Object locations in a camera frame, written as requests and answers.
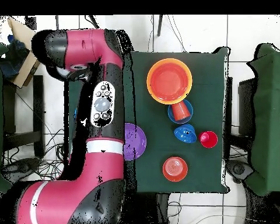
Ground blue bag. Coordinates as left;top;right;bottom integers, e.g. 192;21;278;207
0;34;30;80

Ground red cup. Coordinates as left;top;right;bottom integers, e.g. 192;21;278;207
198;131;218;149

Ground small orange bowl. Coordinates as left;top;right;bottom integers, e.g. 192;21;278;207
162;156;189;183

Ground cardboard box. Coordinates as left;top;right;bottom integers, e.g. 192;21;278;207
6;17;41;89

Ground black stool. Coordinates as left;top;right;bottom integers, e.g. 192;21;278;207
3;75;46;159

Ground black chair base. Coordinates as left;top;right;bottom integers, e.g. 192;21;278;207
1;157;41;185

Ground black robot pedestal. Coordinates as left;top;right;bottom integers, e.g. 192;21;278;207
139;192;171;224

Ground black computer case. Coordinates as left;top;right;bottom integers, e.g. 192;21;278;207
237;78;257;136

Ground black floor frame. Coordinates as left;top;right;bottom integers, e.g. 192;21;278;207
25;15;60;31

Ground black floor cables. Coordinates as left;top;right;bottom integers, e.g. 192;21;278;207
3;128;66;181

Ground orange cup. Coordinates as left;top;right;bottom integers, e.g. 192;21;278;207
171;100;191;121

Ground large yellow bowl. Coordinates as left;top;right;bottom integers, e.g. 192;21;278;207
146;58;193;105

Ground dark green table cloth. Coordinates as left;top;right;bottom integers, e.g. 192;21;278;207
67;47;229;194

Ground wide orange bowl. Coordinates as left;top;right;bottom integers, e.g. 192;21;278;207
149;62;190;102

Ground purple bowl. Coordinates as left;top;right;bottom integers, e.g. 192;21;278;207
124;122;147;161

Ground small dark blue bowl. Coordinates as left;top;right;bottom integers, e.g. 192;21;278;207
173;123;197;144

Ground black tripod leg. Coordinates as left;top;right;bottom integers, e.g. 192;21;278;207
157;15;164;37
85;15;100;30

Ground small light blue bowl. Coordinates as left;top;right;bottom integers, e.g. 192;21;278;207
167;99;194;124

